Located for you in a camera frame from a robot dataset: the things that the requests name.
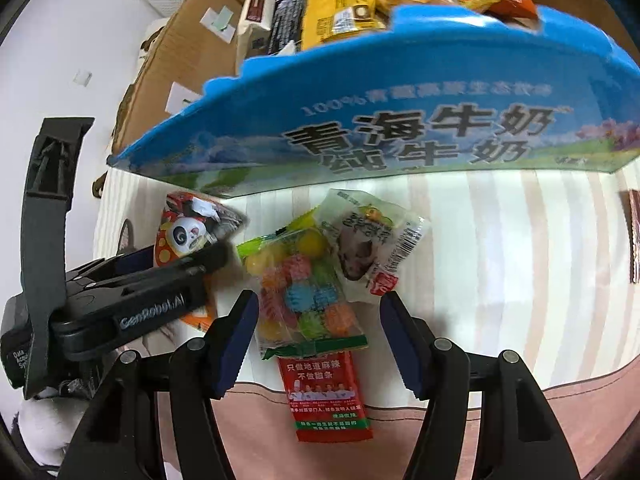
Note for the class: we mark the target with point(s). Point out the white green snack packet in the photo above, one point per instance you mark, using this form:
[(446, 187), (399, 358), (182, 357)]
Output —
[(360, 245)]

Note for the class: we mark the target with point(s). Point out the white wafer packet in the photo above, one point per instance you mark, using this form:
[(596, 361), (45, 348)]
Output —
[(255, 20)]

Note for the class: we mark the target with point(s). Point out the red spicy strip packet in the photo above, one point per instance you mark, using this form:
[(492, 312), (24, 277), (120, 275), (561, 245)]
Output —
[(325, 395)]

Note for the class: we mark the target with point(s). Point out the white wall socket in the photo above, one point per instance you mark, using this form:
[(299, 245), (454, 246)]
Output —
[(83, 78)]

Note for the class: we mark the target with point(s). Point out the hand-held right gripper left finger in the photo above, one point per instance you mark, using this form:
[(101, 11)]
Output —
[(240, 340)]

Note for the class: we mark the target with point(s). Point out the yellow black snack packet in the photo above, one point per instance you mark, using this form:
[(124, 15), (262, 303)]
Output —
[(340, 5)]

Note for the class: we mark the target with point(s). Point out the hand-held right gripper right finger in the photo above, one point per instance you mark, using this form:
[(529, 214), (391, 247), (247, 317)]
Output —
[(402, 345)]

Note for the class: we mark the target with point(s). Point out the colourful candy bag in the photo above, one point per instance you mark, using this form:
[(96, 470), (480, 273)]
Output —
[(300, 295)]

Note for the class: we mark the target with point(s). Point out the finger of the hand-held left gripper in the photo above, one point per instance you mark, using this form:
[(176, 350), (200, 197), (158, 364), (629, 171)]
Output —
[(135, 260), (150, 305)]

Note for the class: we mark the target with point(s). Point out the bear print pillow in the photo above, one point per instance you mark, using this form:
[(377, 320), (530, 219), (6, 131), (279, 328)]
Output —
[(152, 35)]

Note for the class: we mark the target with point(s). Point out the blue printed cardboard box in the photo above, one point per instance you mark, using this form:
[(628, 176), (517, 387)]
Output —
[(450, 85)]

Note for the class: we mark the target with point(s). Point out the cat print blanket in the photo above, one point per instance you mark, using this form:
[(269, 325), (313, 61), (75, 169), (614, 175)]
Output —
[(500, 285)]

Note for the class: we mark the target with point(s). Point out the brown snack packet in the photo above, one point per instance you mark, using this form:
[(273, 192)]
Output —
[(634, 240)]

